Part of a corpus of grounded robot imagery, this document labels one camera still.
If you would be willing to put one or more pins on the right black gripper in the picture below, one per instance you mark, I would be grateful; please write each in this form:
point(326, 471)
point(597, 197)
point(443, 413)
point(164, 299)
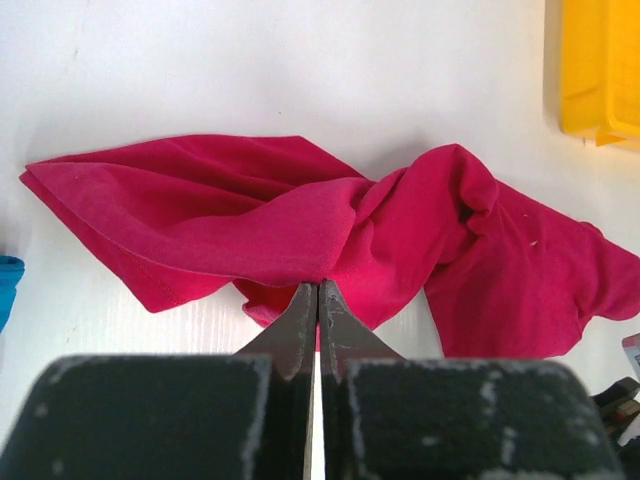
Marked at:
point(618, 408)

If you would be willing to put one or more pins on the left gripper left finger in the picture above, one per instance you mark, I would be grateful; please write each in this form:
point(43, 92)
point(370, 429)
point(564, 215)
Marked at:
point(242, 416)

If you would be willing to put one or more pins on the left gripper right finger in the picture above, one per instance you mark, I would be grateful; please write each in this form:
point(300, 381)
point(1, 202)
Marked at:
point(388, 417)

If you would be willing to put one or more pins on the red polo shirt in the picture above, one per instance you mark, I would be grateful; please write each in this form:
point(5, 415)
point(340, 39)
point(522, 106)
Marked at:
point(176, 219)

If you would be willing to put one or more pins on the folded blue t shirt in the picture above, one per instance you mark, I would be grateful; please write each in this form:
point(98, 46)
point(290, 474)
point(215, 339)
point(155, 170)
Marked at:
point(11, 272)

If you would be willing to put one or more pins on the yellow plastic tray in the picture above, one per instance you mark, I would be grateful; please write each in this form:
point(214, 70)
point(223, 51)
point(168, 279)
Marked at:
point(599, 72)

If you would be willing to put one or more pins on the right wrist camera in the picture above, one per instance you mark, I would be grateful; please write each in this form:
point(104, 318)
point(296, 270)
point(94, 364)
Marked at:
point(631, 347)

